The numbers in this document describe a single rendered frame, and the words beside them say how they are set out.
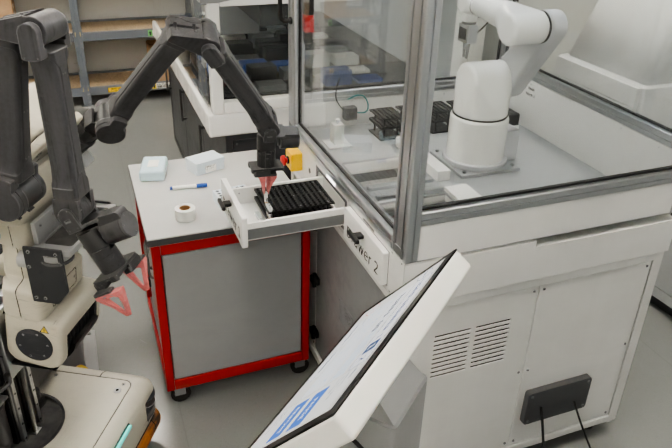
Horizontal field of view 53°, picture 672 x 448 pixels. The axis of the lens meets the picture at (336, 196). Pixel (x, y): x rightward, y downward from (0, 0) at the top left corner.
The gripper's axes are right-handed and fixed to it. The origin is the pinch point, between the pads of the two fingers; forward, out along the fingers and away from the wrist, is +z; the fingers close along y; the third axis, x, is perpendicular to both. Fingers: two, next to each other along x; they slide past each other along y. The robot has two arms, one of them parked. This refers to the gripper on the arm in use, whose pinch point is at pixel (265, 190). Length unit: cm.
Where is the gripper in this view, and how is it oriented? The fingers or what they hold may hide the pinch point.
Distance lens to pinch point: 211.3
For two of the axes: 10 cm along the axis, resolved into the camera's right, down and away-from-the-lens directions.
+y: -9.5, 1.0, -3.0
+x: 3.1, 4.5, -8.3
